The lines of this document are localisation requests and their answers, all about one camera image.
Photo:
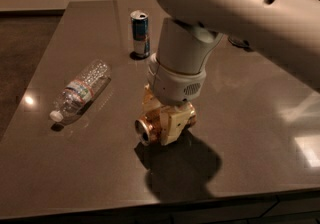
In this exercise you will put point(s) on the orange drink can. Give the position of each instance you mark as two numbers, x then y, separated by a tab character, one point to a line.
148	127

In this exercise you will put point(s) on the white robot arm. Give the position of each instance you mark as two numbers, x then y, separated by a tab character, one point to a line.
285	31

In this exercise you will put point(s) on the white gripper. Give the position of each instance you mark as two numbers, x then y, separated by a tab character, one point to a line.
171	86

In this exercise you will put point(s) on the blue silver energy drink can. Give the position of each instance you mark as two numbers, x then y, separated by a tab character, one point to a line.
140	33

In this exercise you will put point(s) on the clear plastic water bottle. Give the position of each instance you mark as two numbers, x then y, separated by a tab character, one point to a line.
80	92

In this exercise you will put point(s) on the metal bucket napkin holder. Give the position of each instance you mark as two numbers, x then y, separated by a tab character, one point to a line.
238	42

